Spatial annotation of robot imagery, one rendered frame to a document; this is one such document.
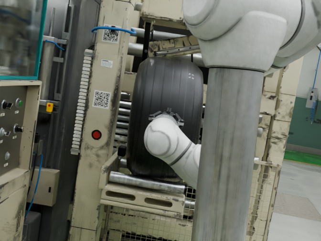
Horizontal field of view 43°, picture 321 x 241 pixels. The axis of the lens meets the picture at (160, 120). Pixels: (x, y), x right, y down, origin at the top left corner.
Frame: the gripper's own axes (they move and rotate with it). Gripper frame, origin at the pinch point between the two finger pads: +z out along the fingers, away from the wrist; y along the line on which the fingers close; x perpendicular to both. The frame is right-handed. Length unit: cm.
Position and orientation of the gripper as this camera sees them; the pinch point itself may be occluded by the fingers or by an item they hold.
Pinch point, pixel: (168, 113)
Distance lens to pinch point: 155.0
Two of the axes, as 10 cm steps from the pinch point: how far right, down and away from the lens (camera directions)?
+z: 0.9, -2.3, 9.7
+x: -1.5, 9.6, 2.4
